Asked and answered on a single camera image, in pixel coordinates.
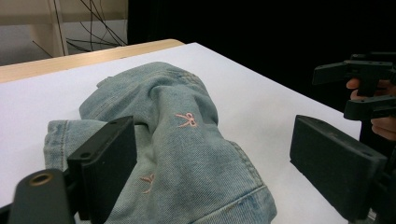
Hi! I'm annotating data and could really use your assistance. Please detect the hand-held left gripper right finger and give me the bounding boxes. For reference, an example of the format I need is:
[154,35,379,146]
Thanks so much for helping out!
[289,114,389,223]

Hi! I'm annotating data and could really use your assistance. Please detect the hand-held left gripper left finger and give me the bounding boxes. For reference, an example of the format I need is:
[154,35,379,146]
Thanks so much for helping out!
[66,115,138,224]

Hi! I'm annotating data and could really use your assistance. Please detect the light blue denim garment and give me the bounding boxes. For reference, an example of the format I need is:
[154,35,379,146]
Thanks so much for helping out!
[43,61,278,224]

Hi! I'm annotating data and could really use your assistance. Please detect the white table cover board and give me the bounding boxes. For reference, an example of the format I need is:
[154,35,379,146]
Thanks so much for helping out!
[0,42,362,224]

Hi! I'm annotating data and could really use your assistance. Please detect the black curtain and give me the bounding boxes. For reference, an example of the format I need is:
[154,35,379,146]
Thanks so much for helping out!
[127,0,396,132]

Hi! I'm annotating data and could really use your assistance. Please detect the bundle of black cables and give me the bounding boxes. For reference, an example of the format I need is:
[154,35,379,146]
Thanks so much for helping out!
[32,0,129,59]

